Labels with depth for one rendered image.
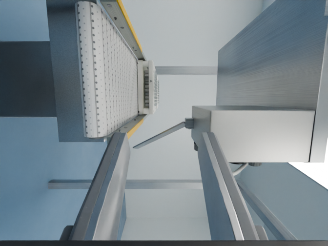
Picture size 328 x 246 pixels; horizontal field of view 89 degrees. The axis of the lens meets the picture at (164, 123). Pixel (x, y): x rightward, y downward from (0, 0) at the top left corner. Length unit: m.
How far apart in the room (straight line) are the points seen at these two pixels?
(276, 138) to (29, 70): 0.61
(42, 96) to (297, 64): 0.62
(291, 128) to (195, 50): 3.45
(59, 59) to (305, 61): 0.50
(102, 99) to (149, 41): 3.43
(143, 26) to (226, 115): 3.57
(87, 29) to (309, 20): 0.43
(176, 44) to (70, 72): 3.41
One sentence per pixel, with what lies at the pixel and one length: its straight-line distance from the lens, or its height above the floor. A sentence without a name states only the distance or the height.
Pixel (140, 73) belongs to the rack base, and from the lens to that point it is 0.79.
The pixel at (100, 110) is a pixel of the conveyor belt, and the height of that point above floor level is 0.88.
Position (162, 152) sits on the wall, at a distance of 4.05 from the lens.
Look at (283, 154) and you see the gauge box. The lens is 0.41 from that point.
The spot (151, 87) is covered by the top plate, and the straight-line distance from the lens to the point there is 0.78.
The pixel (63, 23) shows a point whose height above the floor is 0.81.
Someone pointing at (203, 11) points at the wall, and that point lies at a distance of 3.96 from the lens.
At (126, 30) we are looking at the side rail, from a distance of 0.51.
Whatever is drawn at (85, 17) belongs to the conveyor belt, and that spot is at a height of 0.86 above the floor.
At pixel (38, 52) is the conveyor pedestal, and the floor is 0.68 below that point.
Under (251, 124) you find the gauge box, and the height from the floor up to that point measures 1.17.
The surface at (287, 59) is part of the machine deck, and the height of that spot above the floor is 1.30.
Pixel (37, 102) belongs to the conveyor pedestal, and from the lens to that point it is 0.57.
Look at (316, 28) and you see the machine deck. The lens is 0.46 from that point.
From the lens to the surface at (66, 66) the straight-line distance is 0.41.
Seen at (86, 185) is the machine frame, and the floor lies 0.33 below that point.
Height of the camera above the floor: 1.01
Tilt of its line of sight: level
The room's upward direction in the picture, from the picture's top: 90 degrees clockwise
